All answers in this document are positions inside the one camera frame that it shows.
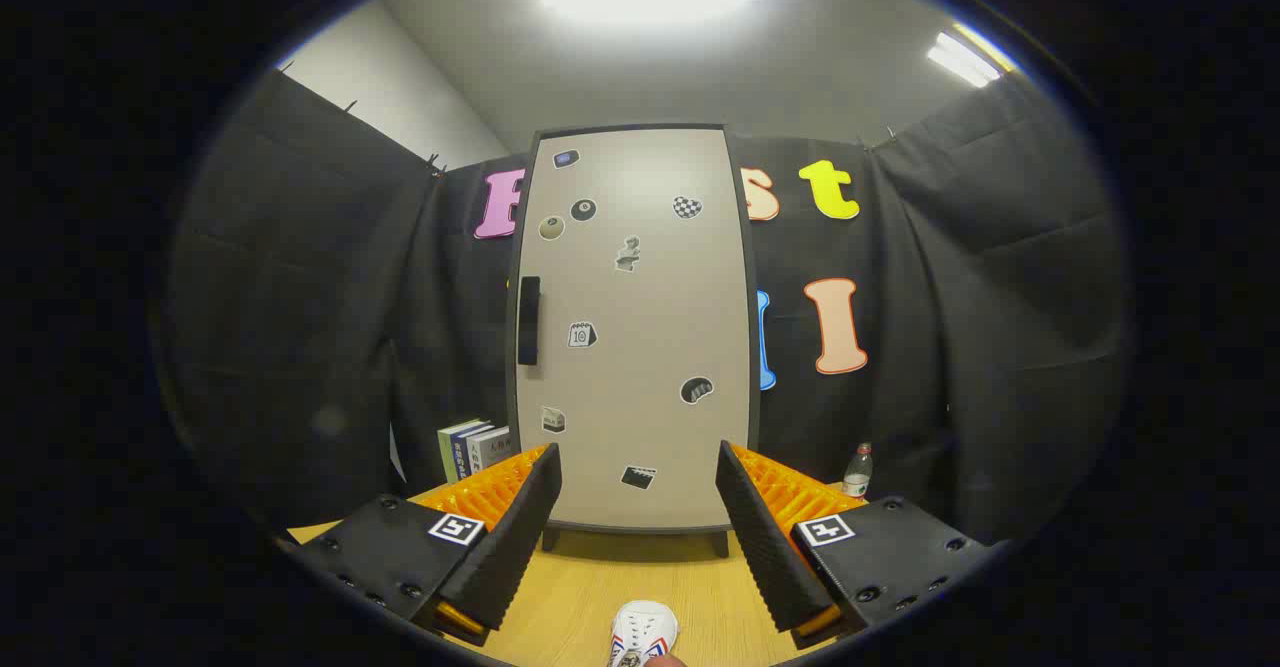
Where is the white spine book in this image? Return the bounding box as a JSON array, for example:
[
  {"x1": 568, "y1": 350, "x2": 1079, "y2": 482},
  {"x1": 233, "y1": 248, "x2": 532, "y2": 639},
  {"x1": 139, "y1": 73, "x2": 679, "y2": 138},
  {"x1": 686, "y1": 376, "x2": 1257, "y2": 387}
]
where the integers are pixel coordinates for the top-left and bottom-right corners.
[{"x1": 468, "y1": 427, "x2": 513, "y2": 475}]

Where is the clear plastic bottle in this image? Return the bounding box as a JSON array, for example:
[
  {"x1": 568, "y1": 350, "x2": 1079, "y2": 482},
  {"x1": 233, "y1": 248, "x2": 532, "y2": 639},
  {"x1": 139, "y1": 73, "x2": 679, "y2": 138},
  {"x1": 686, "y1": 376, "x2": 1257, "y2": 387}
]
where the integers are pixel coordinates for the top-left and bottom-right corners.
[{"x1": 843, "y1": 442, "x2": 874, "y2": 501}]

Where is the black backdrop cloth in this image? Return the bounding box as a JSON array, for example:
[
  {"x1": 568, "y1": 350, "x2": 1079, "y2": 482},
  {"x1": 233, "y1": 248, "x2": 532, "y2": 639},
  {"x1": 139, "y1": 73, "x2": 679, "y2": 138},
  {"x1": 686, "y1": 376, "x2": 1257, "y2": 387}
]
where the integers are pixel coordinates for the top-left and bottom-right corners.
[{"x1": 168, "y1": 67, "x2": 1133, "y2": 548}]

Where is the grey shoe cabinet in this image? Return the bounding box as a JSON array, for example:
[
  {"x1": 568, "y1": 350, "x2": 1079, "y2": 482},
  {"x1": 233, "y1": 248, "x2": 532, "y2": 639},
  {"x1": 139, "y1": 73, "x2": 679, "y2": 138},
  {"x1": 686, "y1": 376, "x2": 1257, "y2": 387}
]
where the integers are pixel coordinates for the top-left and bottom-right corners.
[{"x1": 505, "y1": 124, "x2": 763, "y2": 559}]

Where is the narrow ceiling light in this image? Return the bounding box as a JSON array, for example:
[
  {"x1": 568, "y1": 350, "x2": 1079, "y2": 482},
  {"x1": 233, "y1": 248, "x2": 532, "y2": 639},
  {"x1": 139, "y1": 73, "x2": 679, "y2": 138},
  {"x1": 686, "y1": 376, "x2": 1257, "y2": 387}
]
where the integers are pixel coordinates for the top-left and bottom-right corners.
[{"x1": 925, "y1": 25, "x2": 1013, "y2": 89}]

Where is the green spine book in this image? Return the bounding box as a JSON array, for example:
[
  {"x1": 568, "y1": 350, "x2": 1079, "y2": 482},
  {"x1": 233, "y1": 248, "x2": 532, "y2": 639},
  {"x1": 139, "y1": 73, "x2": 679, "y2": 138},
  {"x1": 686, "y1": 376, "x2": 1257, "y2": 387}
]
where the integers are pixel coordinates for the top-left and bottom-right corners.
[{"x1": 438, "y1": 421, "x2": 481, "y2": 481}]

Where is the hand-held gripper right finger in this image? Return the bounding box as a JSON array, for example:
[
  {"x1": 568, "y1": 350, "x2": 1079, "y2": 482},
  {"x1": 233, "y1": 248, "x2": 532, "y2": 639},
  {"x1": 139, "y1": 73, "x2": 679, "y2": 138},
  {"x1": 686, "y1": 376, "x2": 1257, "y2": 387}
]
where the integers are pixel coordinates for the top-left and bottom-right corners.
[{"x1": 715, "y1": 440, "x2": 1001, "y2": 650}]

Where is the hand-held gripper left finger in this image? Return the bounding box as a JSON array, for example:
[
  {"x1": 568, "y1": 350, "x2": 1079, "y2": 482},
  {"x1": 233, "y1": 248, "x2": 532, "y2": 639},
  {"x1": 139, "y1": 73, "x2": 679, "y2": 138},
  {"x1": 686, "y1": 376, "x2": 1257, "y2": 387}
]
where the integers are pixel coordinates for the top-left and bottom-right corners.
[{"x1": 290, "y1": 442, "x2": 563, "y2": 648}]

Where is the blue spine book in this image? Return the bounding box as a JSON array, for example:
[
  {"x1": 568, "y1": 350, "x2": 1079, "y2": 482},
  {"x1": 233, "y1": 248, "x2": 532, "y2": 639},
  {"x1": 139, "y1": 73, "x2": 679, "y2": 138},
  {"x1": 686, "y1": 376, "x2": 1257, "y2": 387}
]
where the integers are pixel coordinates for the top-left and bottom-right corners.
[{"x1": 452, "y1": 423, "x2": 493, "y2": 480}]

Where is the white canvas shoe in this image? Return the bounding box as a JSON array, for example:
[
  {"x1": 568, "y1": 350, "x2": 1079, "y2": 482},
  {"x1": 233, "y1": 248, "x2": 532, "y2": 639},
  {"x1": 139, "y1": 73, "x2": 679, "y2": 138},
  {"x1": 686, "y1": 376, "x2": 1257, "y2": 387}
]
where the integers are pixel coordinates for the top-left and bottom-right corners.
[{"x1": 608, "y1": 600, "x2": 681, "y2": 667}]

